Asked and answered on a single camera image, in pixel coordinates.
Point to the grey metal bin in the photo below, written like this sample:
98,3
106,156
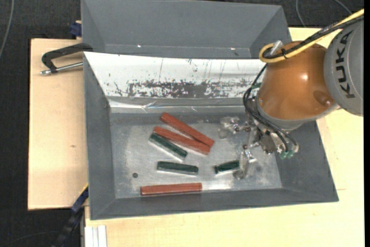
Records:
173,26

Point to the dark green flat block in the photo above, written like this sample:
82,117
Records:
227,167
169,146
177,168

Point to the red-brown flat block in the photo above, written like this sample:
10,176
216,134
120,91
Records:
188,129
171,189
185,142

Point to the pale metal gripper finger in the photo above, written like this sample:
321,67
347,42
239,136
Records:
245,165
231,127

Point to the pale wood flat board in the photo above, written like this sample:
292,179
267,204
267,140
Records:
57,124

